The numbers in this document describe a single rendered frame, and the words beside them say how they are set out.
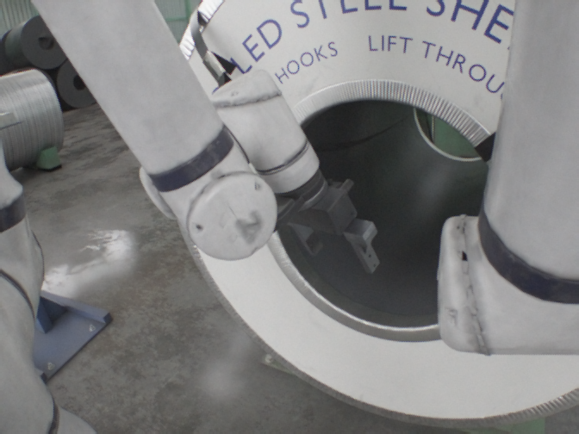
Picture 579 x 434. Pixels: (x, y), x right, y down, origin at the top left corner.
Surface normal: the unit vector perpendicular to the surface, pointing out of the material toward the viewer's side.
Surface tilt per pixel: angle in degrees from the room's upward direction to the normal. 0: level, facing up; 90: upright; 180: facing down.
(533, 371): 90
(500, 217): 99
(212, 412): 0
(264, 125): 90
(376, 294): 8
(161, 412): 0
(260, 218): 94
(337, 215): 83
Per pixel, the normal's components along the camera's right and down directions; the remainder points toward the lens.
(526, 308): -0.59, 0.62
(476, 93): -0.51, 0.42
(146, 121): 0.06, 0.57
